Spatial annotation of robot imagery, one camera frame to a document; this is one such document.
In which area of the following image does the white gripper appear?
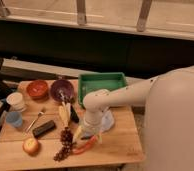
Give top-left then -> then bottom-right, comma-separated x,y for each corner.
72,116 -> 103,144

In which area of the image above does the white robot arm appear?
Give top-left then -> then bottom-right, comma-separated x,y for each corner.
79,66 -> 194,171

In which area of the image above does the blue plastic cup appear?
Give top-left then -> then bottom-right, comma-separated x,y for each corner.
5,111 -> 23,128

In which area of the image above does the white paper cup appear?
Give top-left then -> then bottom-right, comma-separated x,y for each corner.
6,92 -> 26,112

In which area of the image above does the blue sponge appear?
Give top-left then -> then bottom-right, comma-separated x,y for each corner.
78,122 -> 84,138

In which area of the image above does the grey blue cloth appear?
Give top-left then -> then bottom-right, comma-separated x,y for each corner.
101,110 -> 115,132

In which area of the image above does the dark red grape bunch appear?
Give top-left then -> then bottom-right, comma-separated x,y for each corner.
54,127 -> 73,161

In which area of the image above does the yellow banana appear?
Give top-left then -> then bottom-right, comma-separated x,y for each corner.
58,103 -> 70,127

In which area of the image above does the black rectangular block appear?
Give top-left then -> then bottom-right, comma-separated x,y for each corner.
32,120 -> 56,138

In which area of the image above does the green plastic tray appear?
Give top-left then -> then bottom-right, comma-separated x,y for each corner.
78,72 -> 127,107

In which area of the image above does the purple bowl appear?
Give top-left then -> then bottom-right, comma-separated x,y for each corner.
50,79 -> 75,102

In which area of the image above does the wooden cutting board table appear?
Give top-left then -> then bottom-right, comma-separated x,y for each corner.
0,79 -> 145,171

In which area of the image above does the metal fork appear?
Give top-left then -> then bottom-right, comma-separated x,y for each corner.
25,108 -> 46,133

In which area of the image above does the red yellow apple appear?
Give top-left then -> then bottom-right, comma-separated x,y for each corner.
23,138 -> 39,155

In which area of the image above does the red bowl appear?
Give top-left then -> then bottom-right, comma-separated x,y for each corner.
26,80 -> 48,99

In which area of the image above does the black handled utensil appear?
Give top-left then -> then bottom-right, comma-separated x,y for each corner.
66,98 -> 79,123

